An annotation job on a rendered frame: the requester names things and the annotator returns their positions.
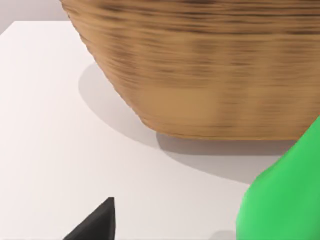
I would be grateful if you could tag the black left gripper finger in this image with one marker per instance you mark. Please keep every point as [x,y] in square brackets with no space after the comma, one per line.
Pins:
[100,222]

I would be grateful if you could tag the woven wicker basket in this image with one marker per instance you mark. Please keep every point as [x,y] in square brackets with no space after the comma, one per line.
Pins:
[200,70]

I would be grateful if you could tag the green bottle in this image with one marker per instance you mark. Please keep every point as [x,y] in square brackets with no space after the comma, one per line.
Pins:
[282,200]

